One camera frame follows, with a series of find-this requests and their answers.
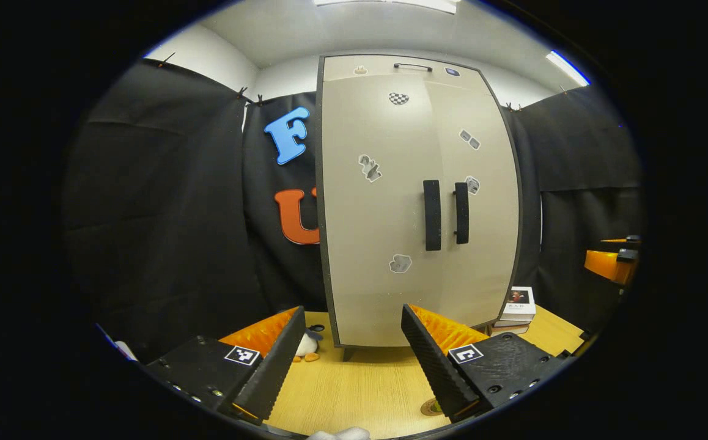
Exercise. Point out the white and red tag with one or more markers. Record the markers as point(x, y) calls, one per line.
point(120, 348)

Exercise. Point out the beige cabinet drawer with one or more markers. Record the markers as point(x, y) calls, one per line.
point(378, 68)

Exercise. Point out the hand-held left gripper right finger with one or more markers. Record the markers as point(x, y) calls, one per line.
point(430, 366)

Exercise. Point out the narrow ceiling light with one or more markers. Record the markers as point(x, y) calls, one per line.
point(568, 67)

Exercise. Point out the white and grey cabinet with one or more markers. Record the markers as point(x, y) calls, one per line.
point(320, 214)

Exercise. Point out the wide ceiling light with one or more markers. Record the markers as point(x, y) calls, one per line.
point(390, 3)

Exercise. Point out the black backdrop cloth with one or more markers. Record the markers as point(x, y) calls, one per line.
point(586, 153)
point(164, 214)

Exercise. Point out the round brown coaster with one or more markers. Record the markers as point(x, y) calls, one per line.
point(431, 408)

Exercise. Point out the white plush penguin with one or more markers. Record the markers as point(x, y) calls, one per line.
point(306, 345)

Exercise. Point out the white book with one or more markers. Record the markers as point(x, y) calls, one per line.
point(518, 302)

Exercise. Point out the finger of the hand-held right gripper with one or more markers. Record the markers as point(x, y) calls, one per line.
point(628, 255)
point(629, 239)

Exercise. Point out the white cabinet door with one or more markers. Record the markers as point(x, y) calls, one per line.
point(366, 244)
point(488, 244)

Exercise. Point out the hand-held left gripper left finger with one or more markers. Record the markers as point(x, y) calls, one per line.
point(274, 366)

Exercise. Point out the brown book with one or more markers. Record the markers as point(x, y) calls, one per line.
point(510, 328)

